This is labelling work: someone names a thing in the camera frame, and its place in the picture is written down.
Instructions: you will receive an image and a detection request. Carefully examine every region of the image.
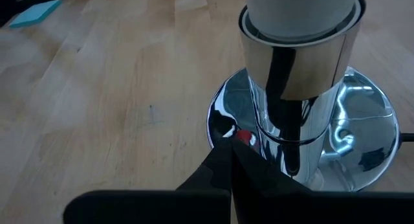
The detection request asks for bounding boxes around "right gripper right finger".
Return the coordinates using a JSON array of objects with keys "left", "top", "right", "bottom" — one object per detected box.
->
[{"left": 231, "top": 139, "right": 414, "bottom": 224}]

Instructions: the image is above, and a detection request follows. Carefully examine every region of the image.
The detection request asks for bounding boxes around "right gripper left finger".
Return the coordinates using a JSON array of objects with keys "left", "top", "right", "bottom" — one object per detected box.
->
[{"left": 63, "top": 138, "right": 234, "bottom": 224}]

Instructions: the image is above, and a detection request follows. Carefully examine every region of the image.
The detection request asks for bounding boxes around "chrome lamp base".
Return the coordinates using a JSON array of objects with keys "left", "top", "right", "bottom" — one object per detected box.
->
[{"left": 206, "top": 0, "right": 400, "bottom": 193}]

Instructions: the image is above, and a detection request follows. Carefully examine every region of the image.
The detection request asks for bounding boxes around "blue sticky note pad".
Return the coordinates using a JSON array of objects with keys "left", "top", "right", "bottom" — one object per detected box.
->
[{"left": 8, "top": 0, "right": 63, "bottom": 29}]

